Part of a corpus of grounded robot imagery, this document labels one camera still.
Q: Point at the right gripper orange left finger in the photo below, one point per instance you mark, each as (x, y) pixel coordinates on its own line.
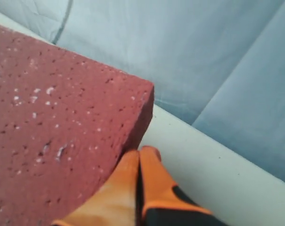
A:
(114, 204)

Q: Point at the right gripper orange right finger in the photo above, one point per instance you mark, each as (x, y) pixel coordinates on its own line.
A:
(162, 206)

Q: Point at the red brick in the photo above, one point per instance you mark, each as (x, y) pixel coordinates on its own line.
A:
(65, 120)

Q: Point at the grey fabric backdrop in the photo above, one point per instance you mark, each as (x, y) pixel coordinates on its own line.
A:
(218, 65)

